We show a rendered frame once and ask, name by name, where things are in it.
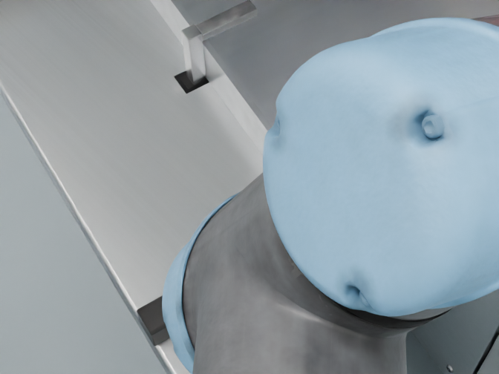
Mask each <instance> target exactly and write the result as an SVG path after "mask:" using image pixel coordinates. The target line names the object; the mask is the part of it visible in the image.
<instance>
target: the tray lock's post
mask: <svg viewBox="0 0 499 374"><path fill-rule="evenodd" d="M181 36H182V42H183V53H184V59H185V65H186V75H187V77H188V78H189V80H190V81H191V83H192V84H193V85H196V84H197V83H199V82H202V81H203V80H205V79H206V68H205V60H204V52H203V38H202V33H201V32H200V31H199V30H198V28H197V27H196V26H195V24H193V25H191V26H189V27H187V28H185V29H183V30H181Z"/></svg>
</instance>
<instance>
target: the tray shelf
mask: <svg viewBox="0 0 499 374"><path fill-rule="evenodd" d="M185 71H186V65H185V59H184V53H183V45H182V44H181V43H180V41H179V40H178V38H177V37H176V35H175V34H174V33H173V32H172V30H171V28H170V27H169V26H168V25H167V23H166V22H165V20H164V19H163V17H162V16H161V15H160V14H159V12H158V11H157V9H156V8H155V6H154V5H153V4H152V3H151V1H150V0H0V94H1V96H2V98H3V100H4V101H5V103H6V104H7V106H8V108H9V109H10V112H11V113H12V115H13V116H14V118H15V120H16V121H17V123H18V124H19V127H20V128H21V130H22V131H23V133H24V135H25V136H26V138H27V140H28V142H29V143H30V145H31V147H32V148H33V150H34V151H35V153H36V155H37V157H38V158H39V160H40V162H41V163H42V165H43V167H44V168H45V170H46V172H47V173H48V175H49V177H50V178H51V180H52V182H53V184H54V185H55V186H56V189H57V190H58V192H59V194H60V195H61V197H62V199H63V200H64V202H65V204H66V206H67V207H68V209H69V210H70V212H71V214H72V215H73V217H74V219H75V221H76V222H77V224H78V226H79V227H80V229H81V230H82V233H83V234H84V236H85V237H86V239H87V241H88V242H89V244H90V246H91V248H92V249H93V250H94V253H95V254H96V256H97V257H98V259H99V261H100V263H101V264H102V266H103V268H104V269H105V271H106V273H107V274H108V276H109V277H110V279H111V281H112V283H113V284H114V286H115V288H116V289H117V291H118V292H119V294H120V296H121V298H122V300H123V301H124V303H125V305H126V306H127V308H128V310H129V312H130V313H131V315H132V316H133V318H134V320H135V321H136V323H137V325H138V327H139V328H140V330H141V332H142V333H143V335H144V336H145V338H146V340H147V341H148V343H149V345H150V347H151V348H152V350H153V352H154V354H155V355H156V356H157V359H158V360H159V362H160V363H161V365H162V367H163V369H164V370H165V371H166V374H191V373H190V372H189V371H188V370H187V369H186V368H185V367H184V366H183V364H182V363H181V362H180V360H179V358H178V357H177V355H176V354H175V351H174V349H173V348H174V346H173V343H172V340H171V339H170V338H169V339H167V340H165V341H164V342H162V343H160V344H158V345H157V346H154V345H153V344H152V342H151V341H150V339H149V337H148V336H147V334H146V332H145V330H144V329H143V327H142V325H141V324H140V320H139V318H138V315H137V309H139V308H140V307H142V306H145V305H146V304H148V303H150V302H152V301H153V300H155V299H157V298H159V297H160V296H162V295H163V287H164V283H165V280H166V276H167V274H168V271H169V268H170V266H171V264H172V262H173V261H174V259H175V258H176V256H177V254H178V253H179V252H180V250H181V249H182V248H183V247H184V246H185V245H186V244H187V243H188V242H189V241H190V239H191V237H192V235H193V234H194V233H195V231H196V229H197V228H198V227H199V225H200V224H201V223H202V221H203V220H204V219H205V218H206V217H207V216H208V215H209V214H210V213H211V212H212V211H213V210H214V209H215V208H216V207H218V206H219V205H220V204H221V203H222V202H223V201H225V200H226V199H228V198H229V197H231V196H232V195H235V194H237V193H238V192H240V191H242V190H243V189H244V188H246V187H247V186H248V185H249V184H250V183H251V182H252V181H253V180H254V179H255V178H256V177H258V176H259V175H260V174H261V173H262V172H263V155H262V154H261V152H260V151H259V150H258V149H257V147H256V146H255V144H254V143H253V141H252V140H251V139H250V138H249V136H248V135H247V133H246V132H245V130H244V129H243V128H242V127H241V125H240V124H239V122H238V121H237V119H236V118H235V117H234V116H233V114H232V112H231V111H230V110H229V109H228V107H227V106H226V104H225V103H224V101H223V100H222V99H221V98H220V96H219V95H218V93H217V92H216V90H215V89H214V88H213V87H212V85H211V84H210V82H209V83H207V84H205V85H203V86H201V87H199V88H197V89H195V90H193V91H191V92H189V93H185V91H184V90H183V89H182V87H181V86H180V85H179V83H178V82H177V80H176V79H175V76H177V75H179V74H181V73H183V72H185Z"/></svg>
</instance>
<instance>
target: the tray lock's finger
mask: <svg viewBox="0 0 499 374"><path fill-rule="evenodd" d="M257 14H258V12H257V8H256V7H255V5H254V4H253V3H252V2H251V1H250V0H246V1H244V2H242V3H240V4H238V5H236V6H234V7H232V8H230V9H228V10H225V11H224V12H222V13H219V14H218V15H216V16H213V17H212V18H210V19H207V20H205V21H203V22H201V23H199V24H197V25H195V26H196V27H197V28H198V30H199V31H200V32H201V33H202V38H203V41H205V40H207V39H209V38H211V37H213V36H215V35H217V34H219V33H221V32H223V31H225V30H227V29H229V28H231V27H234V26H236V25H237V24H240V23H242V22H244V21H246V20H247V19H250V18H252V17H253V16H256V15H257Z"/></svg>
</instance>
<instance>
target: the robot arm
mask: <svg viewBox="0 0 499 374"><path fill-rule="evenodd" d="M276 110H277V114H276V117H275V122H274V125H273V126H272V128H271V129H270V130H269V131H268V132H267V133H266V135H265V138H264V150H263V172H262V173H261V174H260V175H259V176H258V177H256V178H255V179H254V180H253V181H252V182H251V183H250V184H249V185H248V186H247V187H246V188H244V189H243V190H242V191H240V192H238V193H237V194H235V195H232V196H231V197H229V198H228V199H226V200H225V201H223V202H222V203H221V204H220V205H219V206H218V207H216V208H215V209H214V210H213V211H212V212H211V213H210V214H209V215H208V216H207V217H206V218H205V219H204V220H203V221H202V223H201V224H200V225H199V227H198V228H197V229H196V231H195V233H194V234H193V235H192V237H191V239H190V241H189V242H188V243H187V244H186V245H185V246H184V247H183V248H182V249H181V250H180V252H179V253H178V254H177V256H176V258H175V259H174V261H173V262H172V264H171V266H170V268H169V271H168V274H167V276H166V280H165V283H164V287H163V299H162V310H163V321H164V322H165V324H166V328H167V331H168V333H169V337H170V338H171V340H172V343H173V346H174V348H173V349H174V351H175V354H176V355H177V357H178V358H179V360H180V362H181V363H182V364H183V366H184V367H185V368H186V369H187V370H188V371H189V372H190V373H191V374H407V364H406V335H407V333H408V332H410V331H411V330H413V329H416V328H417V327H420V326H421V325H423V324H426V323H428V322H429V321H432V320H433V319H435V318H438V317H440V316H441V315H444V314H445V313H447V312H448V311H449V310H451V309H452V308H454V307H456V306H458V305H460V304H464V303H467V302H469V301H473V300H475V299H478V298H481V297H483V296H484V295H488V294H489V293H491V292H493V291H495V290H496V289H499V15H493V16H484V17H479V18H474V19H465V18H431V19H420V20H415V21H411V22H405V23H402V24H398V25H395V26H393V27H390V28H387V29H385V30H382V31H380V32H378V33H376V34H374V35H372V36H370V37H368V38H364V39H358V40H354V41H350V42H345V43H341V44H338V45H335V46H333V47H329V48H328V49H326V50H323V51H322V52H320V53H318V54H316V55H315V56H313V57H312V58H311V59H309V60H308V61H306V62H305V63H304V64H303V65H302V66H301V67H300V68H299V69H298V70H297V71H296V72H295V73H294V74H293V75H292V76H291V77H290V78H289V80H288V81H287V83H286V84H285V86H284V87H283V88H282V90H281V92H280V94H279V95H278V97H277V100H276Z"/></svg>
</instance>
